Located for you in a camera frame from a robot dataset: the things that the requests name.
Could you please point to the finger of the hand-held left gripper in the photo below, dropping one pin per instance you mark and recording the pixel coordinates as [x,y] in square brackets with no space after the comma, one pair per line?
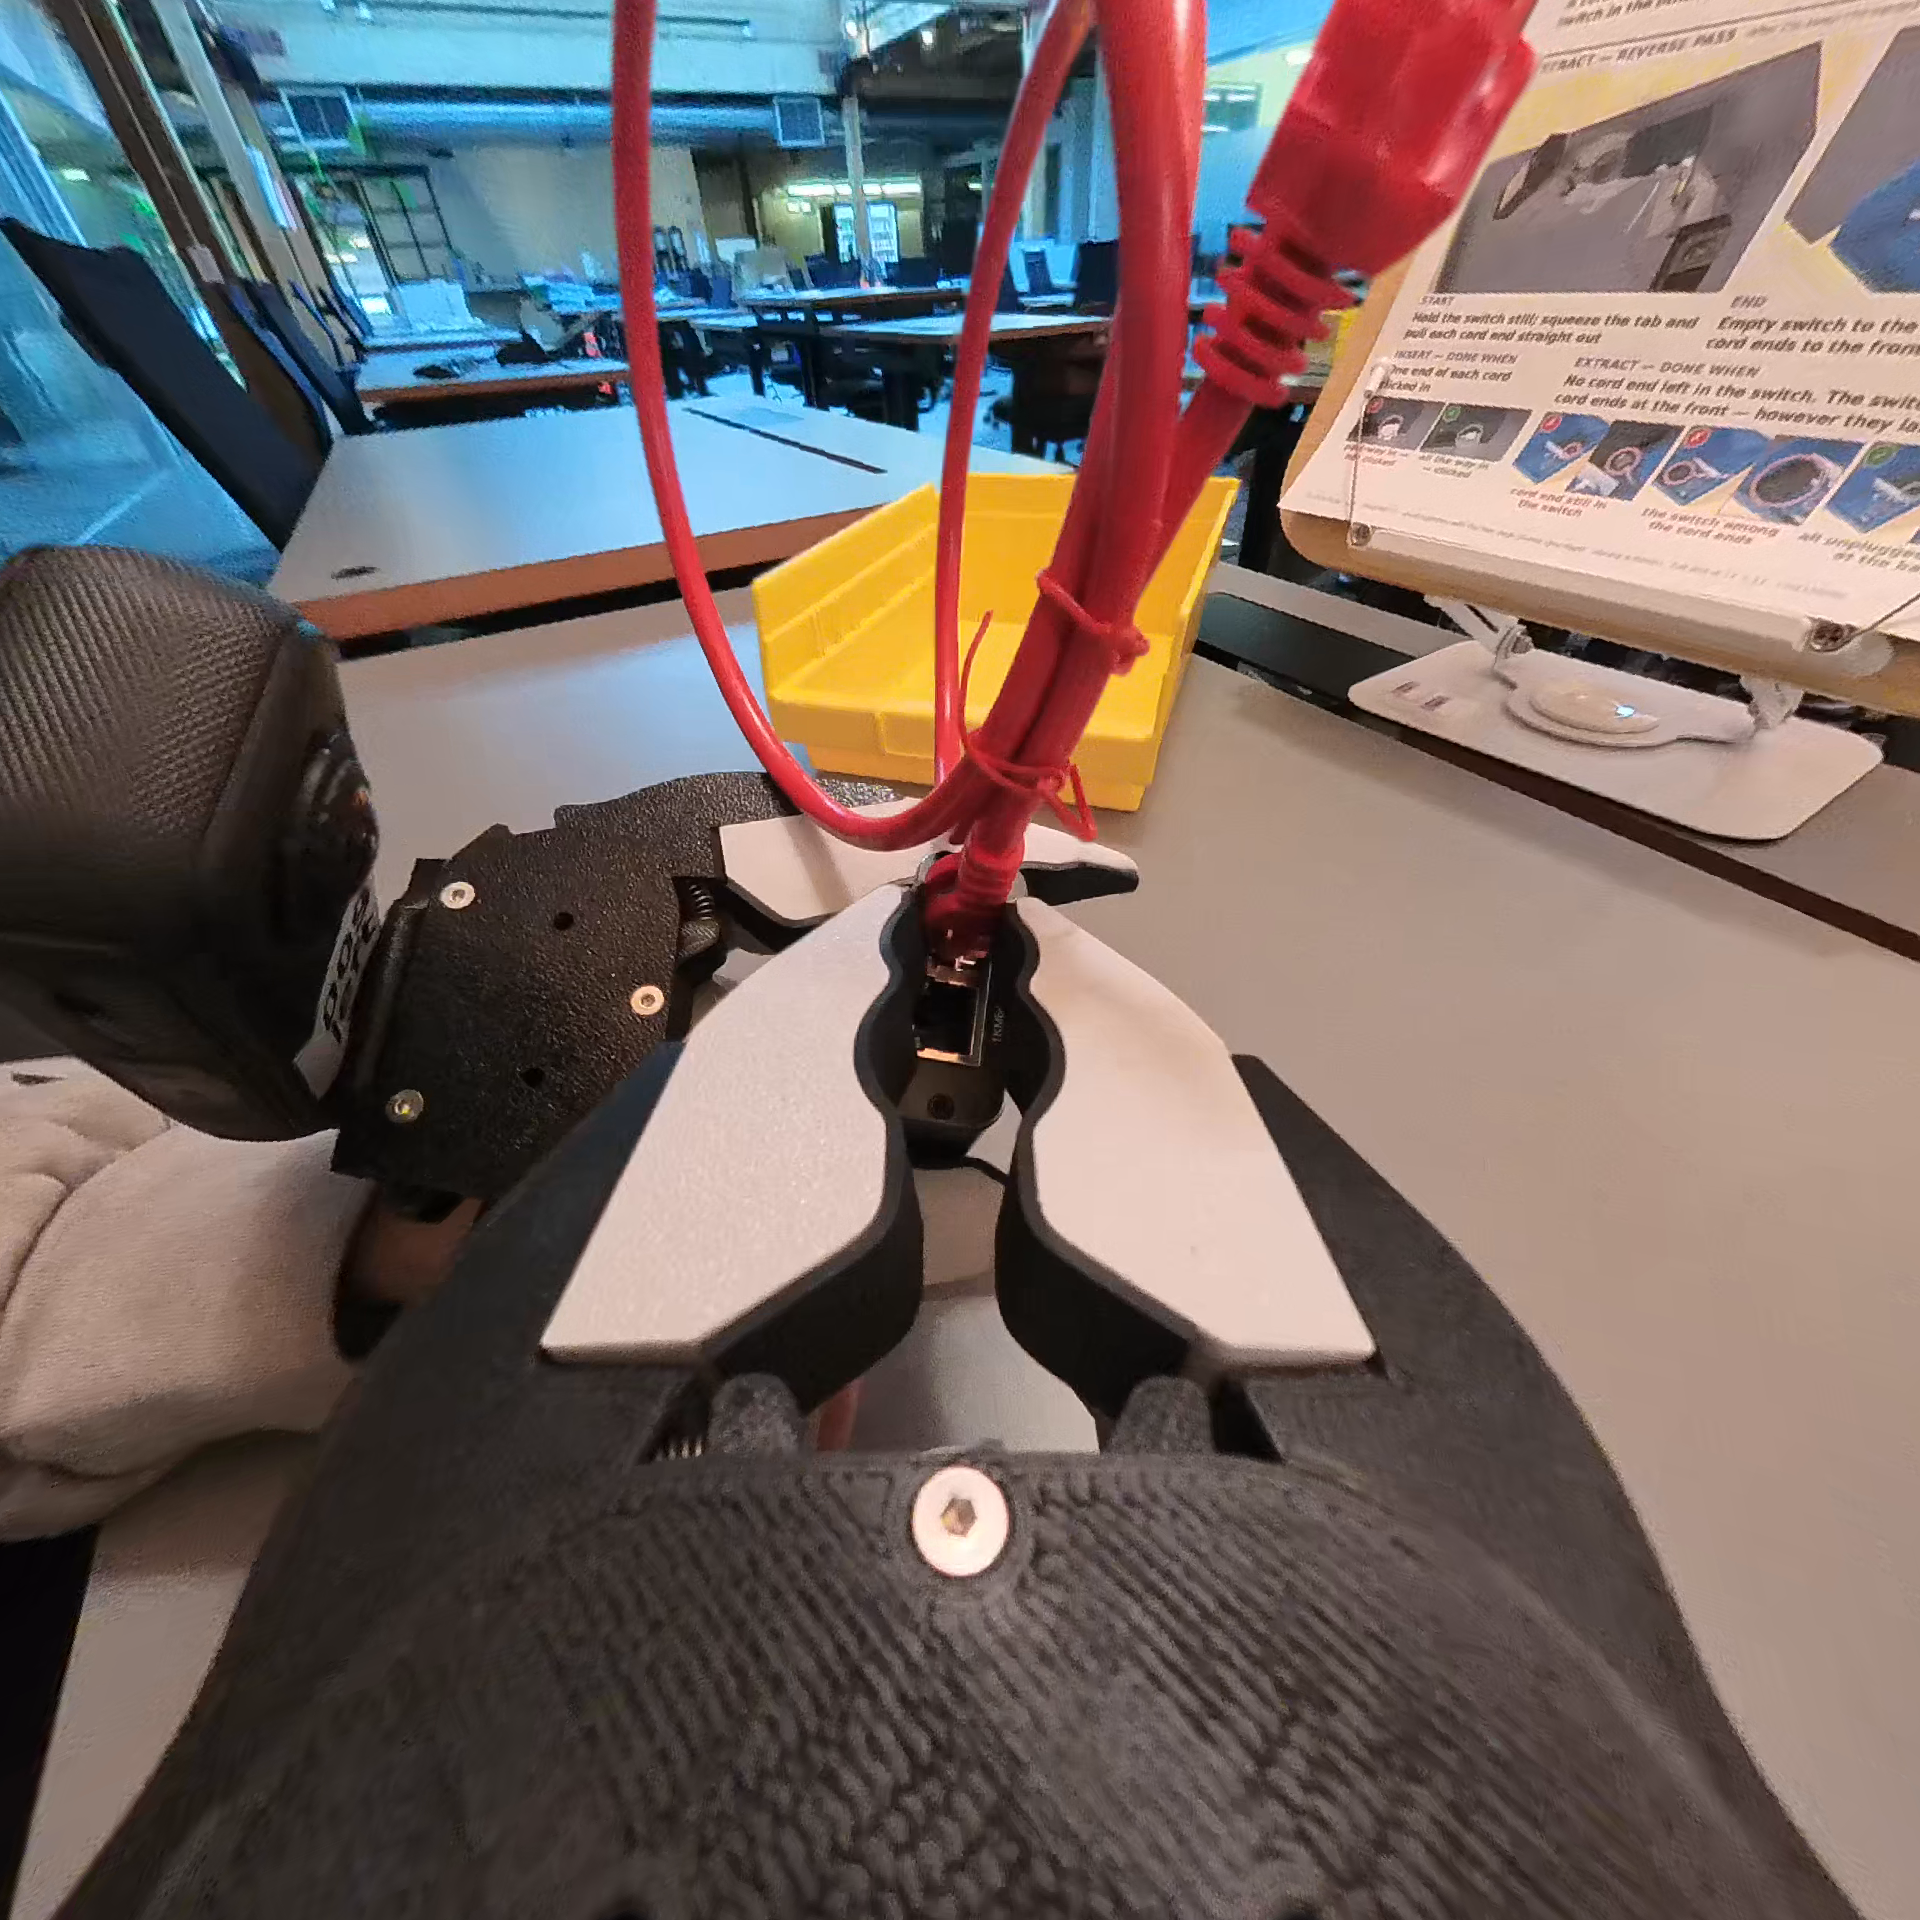
[962,1245]
[1081,870]

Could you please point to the rows of background desks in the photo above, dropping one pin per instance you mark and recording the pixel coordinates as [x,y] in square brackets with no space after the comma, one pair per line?
[898,330]

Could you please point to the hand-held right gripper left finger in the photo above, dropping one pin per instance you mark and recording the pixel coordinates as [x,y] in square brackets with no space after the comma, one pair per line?
[719,1187]

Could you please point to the person's left hand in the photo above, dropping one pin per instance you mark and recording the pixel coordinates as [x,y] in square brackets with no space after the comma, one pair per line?
[412,1250]

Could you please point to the person's left forearm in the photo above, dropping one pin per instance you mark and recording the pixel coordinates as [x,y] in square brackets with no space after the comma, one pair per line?
[150,1319]

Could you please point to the grey table with orange edge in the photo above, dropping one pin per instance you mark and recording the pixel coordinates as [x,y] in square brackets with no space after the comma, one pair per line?
[523,509]

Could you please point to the yellow plastic bin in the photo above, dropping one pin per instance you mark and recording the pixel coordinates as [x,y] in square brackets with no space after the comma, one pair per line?
[857,645]

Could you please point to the printed instruction sheet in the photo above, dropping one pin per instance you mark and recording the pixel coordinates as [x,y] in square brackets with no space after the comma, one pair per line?
[1634,345]

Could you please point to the black ethernet splitter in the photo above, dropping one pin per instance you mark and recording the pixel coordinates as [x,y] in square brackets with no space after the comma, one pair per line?
[950,1102]

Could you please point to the wooden clipboard board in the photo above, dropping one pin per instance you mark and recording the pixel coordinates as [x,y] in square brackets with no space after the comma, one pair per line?
[1650,598]

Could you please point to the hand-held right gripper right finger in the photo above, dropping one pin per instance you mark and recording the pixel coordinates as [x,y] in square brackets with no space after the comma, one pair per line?
[1185,1199]

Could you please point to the white stand base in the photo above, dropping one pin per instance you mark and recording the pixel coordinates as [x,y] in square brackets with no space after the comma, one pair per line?
[1785,781]

